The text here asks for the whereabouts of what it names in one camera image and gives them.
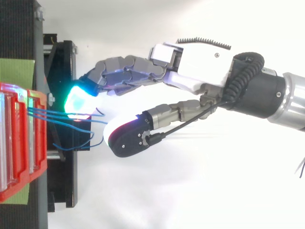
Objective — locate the black stand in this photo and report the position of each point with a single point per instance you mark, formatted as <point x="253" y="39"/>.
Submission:
<point x="59" y="133"/>

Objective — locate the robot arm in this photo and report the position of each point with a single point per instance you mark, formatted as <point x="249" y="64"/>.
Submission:
<point x="274" y="95"/>

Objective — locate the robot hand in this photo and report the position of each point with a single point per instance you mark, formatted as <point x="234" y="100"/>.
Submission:
<point x="202" y="64"/>

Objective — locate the red bin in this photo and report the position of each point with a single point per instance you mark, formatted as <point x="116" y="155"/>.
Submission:
<point x="21" y="140"/>

